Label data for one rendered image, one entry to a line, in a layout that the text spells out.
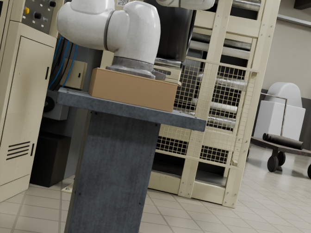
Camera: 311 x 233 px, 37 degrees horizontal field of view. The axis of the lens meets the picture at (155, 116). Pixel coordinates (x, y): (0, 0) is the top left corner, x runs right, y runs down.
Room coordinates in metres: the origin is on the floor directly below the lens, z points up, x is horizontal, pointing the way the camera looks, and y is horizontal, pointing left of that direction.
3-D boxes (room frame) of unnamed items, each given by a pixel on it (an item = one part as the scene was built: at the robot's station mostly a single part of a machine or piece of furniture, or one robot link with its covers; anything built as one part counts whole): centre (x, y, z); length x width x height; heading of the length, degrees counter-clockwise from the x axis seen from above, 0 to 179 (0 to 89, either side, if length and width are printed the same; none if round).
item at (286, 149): (6.57, -1.80, 0.52); 1.31 x 0.76 x 1.03; 10
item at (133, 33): (1.76, 0.13, 0.92); 0.18 x 0.16 x 0.22; 81
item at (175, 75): (2.78, 0.08, 0.83); 0.36 x 0.09 x 0.06; 84
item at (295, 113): (10.47, -2.77, 0.76); 0.85 x 0.70 x 1.52; 102
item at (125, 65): (1.76, 0.10, 0.78); 0.22 x 0.18 x 0.06; 91
